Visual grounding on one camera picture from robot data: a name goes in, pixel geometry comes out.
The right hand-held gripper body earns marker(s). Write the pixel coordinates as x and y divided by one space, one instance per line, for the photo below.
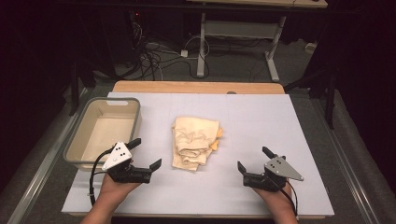
280 169

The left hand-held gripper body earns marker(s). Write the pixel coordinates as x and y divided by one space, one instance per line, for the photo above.
116 157

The person's right hand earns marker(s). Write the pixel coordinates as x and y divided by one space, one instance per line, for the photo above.
278 197

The person's left hand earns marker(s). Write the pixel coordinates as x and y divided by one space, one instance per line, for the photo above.
115 189

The beige plastic basket grey rim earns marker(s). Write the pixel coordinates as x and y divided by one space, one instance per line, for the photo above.
106 133

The white table mat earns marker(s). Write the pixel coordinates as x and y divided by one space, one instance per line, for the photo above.
249 130

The yellow cloth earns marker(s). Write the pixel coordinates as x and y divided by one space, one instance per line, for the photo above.
219 133

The cream folded garment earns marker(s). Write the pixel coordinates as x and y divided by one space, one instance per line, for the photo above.
191 141

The wooden table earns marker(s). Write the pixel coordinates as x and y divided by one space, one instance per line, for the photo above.
193 87

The black stand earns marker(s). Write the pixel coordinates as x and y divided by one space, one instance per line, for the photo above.
327 93
76 84

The white power adapter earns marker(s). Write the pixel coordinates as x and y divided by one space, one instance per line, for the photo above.
184 53

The small white box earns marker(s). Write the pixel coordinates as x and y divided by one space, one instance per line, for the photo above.
310 47

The metal floor rail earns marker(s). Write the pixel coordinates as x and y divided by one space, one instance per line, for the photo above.
345 161
40 168

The white table frame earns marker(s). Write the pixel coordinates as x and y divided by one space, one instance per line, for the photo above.
239 29

